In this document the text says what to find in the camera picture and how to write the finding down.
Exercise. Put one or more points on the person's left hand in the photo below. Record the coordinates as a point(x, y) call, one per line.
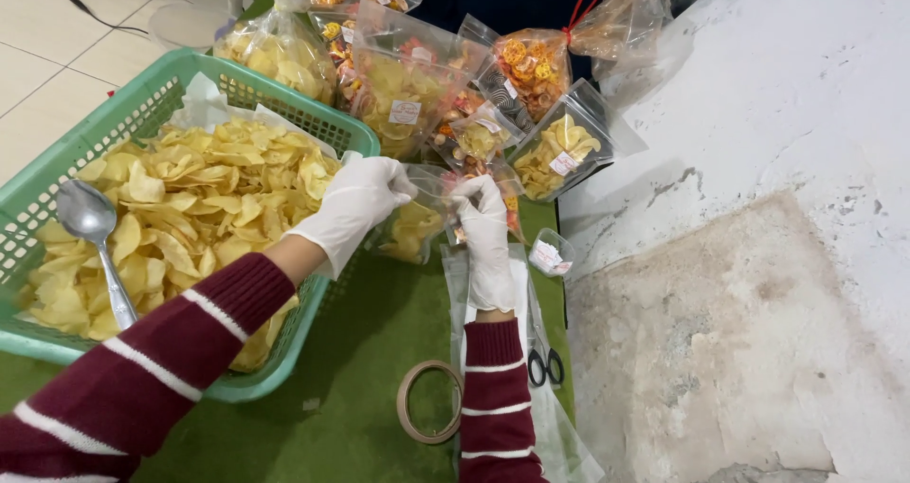
point(352, 202)

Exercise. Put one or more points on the person's right hand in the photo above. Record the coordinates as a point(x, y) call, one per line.
point(487, 255)

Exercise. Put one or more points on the person's left fingers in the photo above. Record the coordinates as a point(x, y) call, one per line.
point(398, 183)

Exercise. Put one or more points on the person's right fingers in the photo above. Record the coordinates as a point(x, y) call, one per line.
point(480, 195)

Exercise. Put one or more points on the clear zip bag yellow chips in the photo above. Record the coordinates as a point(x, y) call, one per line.
point(416, 230)

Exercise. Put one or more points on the bag of red mixed snacks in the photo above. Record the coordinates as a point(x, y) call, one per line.
point(510, 206)

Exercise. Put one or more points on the small labelled zip bag chips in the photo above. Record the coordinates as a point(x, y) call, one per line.
point(483, 138)

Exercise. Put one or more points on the medium labelled zip bag chips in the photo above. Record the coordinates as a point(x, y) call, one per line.
point(558, 156)

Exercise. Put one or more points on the bag of pink mixed snacks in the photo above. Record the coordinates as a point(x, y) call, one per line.
point(455, 110)

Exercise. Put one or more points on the large labelled zip bag chips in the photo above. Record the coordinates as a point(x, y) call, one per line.
point(398, 92)

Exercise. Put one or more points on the small clear tub of labels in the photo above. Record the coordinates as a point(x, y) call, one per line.
point(549, 255)

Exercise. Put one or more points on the bag of spiral patterned snacks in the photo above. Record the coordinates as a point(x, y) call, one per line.
point(499, 97)

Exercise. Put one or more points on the tied bag orange round crackers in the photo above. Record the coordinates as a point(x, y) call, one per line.
point(533, 70)

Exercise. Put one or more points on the zip bag mixed coloured snacks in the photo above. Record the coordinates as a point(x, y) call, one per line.
point(333, 39)

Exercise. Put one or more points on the large tied bag yellow chips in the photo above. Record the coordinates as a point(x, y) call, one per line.
point(281, 53)

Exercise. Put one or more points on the pile of yellow chips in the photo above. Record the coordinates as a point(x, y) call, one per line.
point(192, 191)

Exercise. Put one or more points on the white paper liner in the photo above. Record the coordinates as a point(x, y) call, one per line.
point(200, 106)

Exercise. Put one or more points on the brown tape roll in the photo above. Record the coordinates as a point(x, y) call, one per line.
point(405, 412)

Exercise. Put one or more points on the stack of empty clear bags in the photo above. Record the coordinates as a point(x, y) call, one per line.
point(565, 437)

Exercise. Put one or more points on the white fan stand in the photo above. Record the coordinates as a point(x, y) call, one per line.
point(188, 24)

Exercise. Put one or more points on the green plastic basket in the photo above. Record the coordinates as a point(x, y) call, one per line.
point(128, 106)

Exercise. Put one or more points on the silver metal spoon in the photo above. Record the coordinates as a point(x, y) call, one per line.
point(85, 213)

